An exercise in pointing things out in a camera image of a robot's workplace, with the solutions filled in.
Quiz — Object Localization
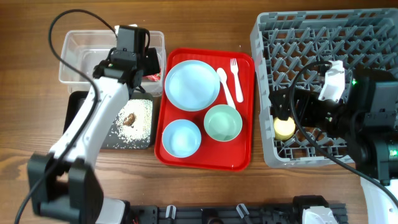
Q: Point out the red snack wrapper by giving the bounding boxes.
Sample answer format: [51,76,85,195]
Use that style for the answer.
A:
[146,73,161,82]

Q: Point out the yellow cup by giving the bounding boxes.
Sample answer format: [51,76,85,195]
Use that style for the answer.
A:
[274,117,295,141]

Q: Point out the white plastic fork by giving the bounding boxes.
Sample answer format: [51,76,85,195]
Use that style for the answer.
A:
[230,58,244,103]

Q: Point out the green bowl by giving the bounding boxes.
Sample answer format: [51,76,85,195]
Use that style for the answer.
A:
[203,105,243,142]

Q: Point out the white plastic spoon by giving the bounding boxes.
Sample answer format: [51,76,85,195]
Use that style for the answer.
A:
[216,68,236,109]

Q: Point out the light blue plate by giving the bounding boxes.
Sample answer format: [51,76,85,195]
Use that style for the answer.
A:
[164,60,220,111]

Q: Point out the rice and food scraps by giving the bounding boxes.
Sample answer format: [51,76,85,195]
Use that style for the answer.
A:
[103,99,153,149]

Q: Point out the light blue bowl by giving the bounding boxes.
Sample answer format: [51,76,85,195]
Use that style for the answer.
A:
[162,119,201,158]

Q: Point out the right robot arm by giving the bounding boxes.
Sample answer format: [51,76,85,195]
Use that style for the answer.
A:
[269,65,397,223]

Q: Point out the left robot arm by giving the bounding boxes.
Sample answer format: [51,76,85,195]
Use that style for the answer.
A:
[27,26,160,223]

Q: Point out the black waste tray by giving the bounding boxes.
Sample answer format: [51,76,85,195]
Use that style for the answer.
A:
[61,90,155,150]

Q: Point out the grey dishwasher rack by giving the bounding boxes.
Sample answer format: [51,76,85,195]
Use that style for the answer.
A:
[250,8,397,168]

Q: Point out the clear plastic bin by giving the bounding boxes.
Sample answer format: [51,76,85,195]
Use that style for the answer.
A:
[58,30,166,97]

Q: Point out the red serving tray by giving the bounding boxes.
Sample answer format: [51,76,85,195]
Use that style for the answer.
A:
[154,48,255,171]

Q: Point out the right black cable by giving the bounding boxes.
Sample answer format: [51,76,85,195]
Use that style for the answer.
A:
[289,60,398,209]

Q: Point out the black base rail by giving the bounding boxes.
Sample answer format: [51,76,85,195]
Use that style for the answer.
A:
[130,195,348,224]

